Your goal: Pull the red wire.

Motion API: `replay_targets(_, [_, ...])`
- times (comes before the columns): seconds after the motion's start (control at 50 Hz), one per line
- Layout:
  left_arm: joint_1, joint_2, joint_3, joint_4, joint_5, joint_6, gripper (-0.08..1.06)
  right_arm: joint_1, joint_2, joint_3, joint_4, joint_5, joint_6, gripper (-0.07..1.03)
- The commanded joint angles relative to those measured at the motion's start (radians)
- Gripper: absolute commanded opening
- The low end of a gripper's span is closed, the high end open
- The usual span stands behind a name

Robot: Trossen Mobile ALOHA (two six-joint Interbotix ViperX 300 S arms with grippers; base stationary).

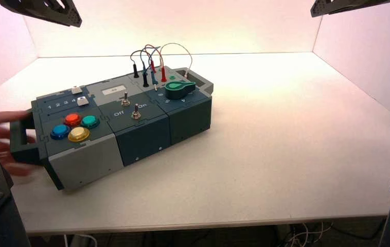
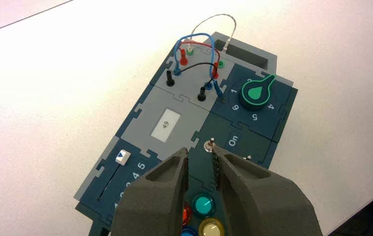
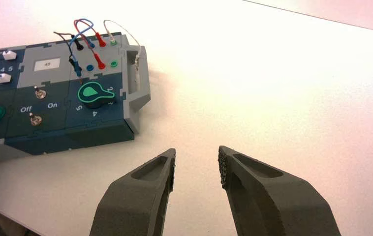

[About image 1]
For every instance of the metal toggle switch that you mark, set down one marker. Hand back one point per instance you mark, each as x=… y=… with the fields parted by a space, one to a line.
x=135 y=114
x=125 y=100

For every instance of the yellow round push button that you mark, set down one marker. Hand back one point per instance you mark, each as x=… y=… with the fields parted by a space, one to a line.
x=78 y=134

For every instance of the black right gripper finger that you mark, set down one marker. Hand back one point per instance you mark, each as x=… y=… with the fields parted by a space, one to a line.
x=319 y=6
x=351 y=4

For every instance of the white slider key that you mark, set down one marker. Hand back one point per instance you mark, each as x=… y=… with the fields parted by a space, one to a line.
x=83 y=101
x=76 y=89

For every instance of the grey modular control box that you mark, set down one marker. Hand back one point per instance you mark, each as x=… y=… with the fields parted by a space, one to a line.
x=140 y=136

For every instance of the green rotary knob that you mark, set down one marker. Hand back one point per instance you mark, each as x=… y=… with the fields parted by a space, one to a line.
x=179 y=89

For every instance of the green round push button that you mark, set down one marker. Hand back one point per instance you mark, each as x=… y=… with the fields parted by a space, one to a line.
x=90 y=121

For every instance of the red round push button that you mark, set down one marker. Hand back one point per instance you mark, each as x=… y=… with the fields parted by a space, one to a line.
x=73 y=119

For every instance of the blue round push button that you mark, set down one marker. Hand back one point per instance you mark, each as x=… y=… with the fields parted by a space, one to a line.
x=60 y=131

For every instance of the white rectangular display label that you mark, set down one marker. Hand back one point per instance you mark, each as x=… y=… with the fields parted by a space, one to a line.
x=114 y=90

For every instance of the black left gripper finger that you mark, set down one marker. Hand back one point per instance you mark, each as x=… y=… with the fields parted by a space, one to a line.
x=74 y=13
x=28 y=6

